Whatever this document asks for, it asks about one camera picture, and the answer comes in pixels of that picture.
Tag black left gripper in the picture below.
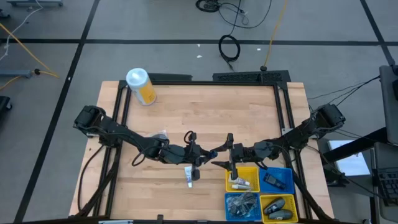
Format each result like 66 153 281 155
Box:
182 132 218 181

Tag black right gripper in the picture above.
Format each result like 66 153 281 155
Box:
211 133 256 180

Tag white toothpaste tube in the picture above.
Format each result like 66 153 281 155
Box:
227 175 251 187
183 165 193 189

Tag clear plastic packet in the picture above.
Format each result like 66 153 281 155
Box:
148 129 169 141

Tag grey oval case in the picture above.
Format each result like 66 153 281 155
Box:
262 197 286 215
267 208 294 221

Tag yellow perforated plastic basket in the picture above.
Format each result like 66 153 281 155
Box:
259 194 299 224
224 166 261 193

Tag blue perforated plastic basket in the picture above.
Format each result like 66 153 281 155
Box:
259 167 295 195
224 192 262 222

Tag black perforated plate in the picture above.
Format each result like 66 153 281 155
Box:
213 70 292 85

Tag black flat plate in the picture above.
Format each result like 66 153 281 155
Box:
147 72 193 83

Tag white yellow wipes canister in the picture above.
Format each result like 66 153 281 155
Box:
125 67 157 106

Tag black desk beam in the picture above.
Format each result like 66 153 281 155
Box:
322 126 389 164

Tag black laptop keyboard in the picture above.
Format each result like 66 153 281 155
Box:
371 141 398 222

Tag grey panel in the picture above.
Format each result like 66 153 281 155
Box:
378 64 398 146

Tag grey stand foot bar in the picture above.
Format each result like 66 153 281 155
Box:
0 68 33 78
6 0 64 7

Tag black floor object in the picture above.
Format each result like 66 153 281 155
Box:
0 95 13 113

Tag black coiled floor cable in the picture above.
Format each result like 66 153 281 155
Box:
218 34 241 72

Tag yellow power cable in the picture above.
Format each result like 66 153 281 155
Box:
263 0 289 68

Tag thin black cables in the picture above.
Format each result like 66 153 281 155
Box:
307 75 382 108

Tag black floor cable bundle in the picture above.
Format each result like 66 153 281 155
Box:
195 0 273 29

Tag yellow floor cable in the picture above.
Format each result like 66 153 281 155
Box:
0 23 60 91

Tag white floor cable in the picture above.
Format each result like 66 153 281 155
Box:
0 0 44 62

